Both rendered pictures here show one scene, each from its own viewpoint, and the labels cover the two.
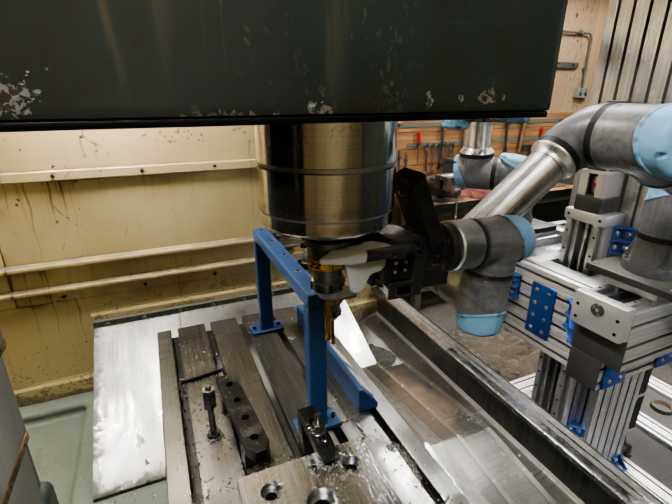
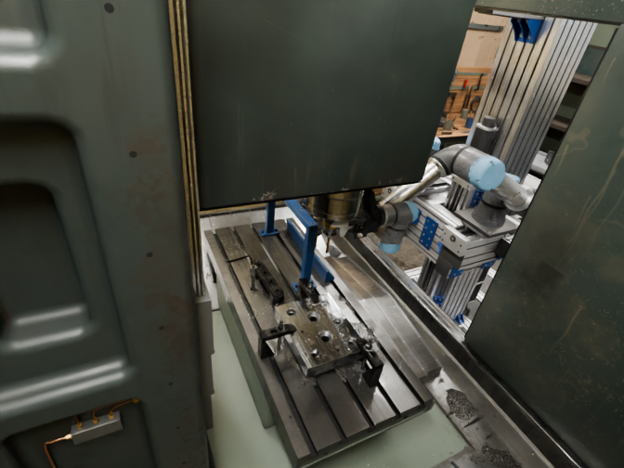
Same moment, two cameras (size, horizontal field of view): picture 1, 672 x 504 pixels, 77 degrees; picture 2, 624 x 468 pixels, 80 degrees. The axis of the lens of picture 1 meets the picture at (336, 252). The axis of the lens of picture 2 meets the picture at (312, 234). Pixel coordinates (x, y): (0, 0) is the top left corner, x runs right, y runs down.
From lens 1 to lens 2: 65 cm
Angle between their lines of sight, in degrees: 14
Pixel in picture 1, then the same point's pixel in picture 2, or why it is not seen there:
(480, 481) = (381, 318)
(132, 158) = not seen: hidden behind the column
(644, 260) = (481, 214)
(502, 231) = (403, 211)
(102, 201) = not seen: hidden behind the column
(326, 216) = (338, 214)
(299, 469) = (302, 304)
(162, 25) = (308, 174)
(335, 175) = (344, 201)
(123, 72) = (296, 187)
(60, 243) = not seen: hidden behind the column
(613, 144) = (461, 169)
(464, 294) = (384, 234)
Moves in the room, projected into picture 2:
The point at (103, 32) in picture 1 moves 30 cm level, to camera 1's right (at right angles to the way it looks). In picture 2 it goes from (293, 177) to (420, 188)
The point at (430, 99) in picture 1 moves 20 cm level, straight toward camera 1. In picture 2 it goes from (380, 183) to (379, 221)
